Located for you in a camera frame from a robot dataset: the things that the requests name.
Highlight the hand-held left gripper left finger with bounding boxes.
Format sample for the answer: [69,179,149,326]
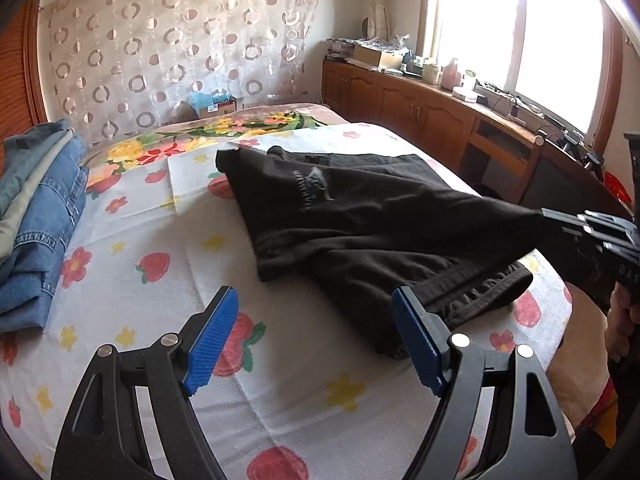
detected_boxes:
[50,286,240,480]

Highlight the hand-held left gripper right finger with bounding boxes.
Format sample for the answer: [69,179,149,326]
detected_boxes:
[391,286,573,480]

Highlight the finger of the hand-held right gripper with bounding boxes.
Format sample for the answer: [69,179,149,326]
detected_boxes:
[541,207,640,235]
[562,227,640,263]

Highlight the black pants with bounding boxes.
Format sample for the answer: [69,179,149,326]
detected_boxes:
[215,145,551,361]

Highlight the khaki folded pants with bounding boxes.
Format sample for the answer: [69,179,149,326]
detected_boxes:
[0,132,68,263]

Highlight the person's right hand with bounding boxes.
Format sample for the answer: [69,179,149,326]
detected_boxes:
[606,282,634,361]

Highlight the white strawberry print blanket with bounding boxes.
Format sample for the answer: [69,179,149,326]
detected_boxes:
[0,122,573,480]

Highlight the pink bottle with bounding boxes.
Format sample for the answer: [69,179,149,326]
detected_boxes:
[442,57,464,87]

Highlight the window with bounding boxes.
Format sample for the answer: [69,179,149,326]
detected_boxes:
[422,0,626,136]

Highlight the floral print blanket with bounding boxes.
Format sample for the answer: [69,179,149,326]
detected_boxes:
[87,110,346,177]

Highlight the long wooden cabinet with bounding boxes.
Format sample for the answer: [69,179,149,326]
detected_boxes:
[321,56,631,202]

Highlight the small cardboard box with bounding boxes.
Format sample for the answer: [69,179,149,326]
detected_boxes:
[196,97,239,120]

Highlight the blue plastic bag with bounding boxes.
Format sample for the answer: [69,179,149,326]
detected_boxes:
[190,90,232,110]

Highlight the open cardboard box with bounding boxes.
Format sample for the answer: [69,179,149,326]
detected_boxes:
[354,43,404,71]

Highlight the light blue folded jeans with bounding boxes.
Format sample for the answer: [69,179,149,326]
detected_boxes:
[2,119,76,211]

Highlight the beige patterned window curtain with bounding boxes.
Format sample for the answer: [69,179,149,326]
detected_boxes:
[361,0,392,42]

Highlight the sheer circle pattern curtain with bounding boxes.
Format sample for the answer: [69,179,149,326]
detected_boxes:
[42,0,321,142]

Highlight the wooden wardrobe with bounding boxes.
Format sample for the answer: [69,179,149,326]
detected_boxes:
[0,0,51,137]

